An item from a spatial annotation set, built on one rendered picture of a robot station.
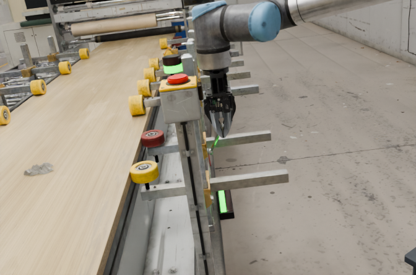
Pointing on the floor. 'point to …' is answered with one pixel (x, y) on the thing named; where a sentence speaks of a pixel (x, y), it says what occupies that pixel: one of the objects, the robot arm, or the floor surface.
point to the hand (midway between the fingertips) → (222, 132)
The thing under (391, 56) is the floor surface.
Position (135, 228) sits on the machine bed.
